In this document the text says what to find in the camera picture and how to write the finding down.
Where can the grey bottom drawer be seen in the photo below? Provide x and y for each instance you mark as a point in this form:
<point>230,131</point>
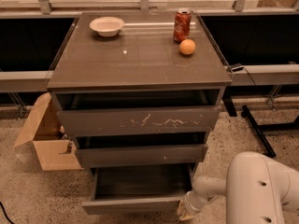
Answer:
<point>139,188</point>

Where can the scratched grey top drawer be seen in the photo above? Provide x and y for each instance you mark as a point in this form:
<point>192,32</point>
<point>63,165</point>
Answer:
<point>137,112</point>

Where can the grey drawer cabinet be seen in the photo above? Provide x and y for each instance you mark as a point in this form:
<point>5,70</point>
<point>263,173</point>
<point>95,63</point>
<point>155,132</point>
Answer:
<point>142,57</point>

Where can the black power adapter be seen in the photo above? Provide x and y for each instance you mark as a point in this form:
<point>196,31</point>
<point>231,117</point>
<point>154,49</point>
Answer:
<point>235,67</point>

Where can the white paper bowl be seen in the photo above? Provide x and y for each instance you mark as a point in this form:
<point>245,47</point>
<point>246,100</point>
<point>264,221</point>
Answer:
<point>107,26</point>

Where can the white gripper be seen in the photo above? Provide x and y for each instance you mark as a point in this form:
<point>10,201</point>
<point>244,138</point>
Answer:
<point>191,202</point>

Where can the orange fruit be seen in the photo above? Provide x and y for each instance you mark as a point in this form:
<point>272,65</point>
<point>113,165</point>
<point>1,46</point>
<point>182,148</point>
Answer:
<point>187,47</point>

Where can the open cardboard box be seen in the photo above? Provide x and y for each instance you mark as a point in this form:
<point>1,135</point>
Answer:
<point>54,150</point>

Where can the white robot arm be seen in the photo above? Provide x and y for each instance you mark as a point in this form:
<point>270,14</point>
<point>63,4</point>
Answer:
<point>258,190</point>

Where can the black metal floor stand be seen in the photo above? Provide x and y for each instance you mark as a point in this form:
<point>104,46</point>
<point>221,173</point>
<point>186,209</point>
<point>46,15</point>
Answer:
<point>260,129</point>

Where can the grey middle drawer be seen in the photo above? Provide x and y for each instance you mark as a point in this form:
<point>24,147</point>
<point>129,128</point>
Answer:
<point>142,149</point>

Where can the red soda can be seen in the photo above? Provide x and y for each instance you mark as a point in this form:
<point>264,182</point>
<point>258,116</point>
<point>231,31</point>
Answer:
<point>182,25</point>

